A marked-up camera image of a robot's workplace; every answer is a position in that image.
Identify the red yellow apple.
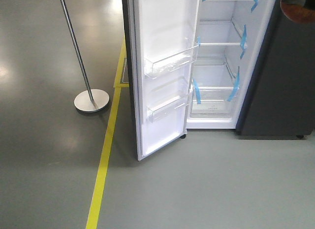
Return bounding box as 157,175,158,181
280,0,315,24

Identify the fridge door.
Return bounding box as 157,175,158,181
122,0,200,160

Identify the lower clear door bin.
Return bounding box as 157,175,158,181
146,77,193,123

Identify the clear door bin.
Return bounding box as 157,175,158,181
146,77,193,123
144,42,200,79

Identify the middle clear door bin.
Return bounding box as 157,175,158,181
144,42,200,79

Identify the silver floor stand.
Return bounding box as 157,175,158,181
60,0,110,113

